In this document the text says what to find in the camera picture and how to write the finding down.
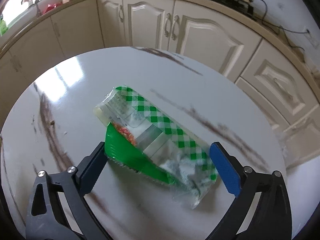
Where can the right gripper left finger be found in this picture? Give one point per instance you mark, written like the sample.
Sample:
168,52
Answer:
80,182

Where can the cream kitchen cabinets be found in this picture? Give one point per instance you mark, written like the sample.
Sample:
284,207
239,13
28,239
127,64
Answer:
266,67

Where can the green checkered clear wrapper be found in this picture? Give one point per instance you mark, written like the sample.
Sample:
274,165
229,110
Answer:
141,137

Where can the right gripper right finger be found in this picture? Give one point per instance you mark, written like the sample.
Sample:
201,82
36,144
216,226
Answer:
242,186

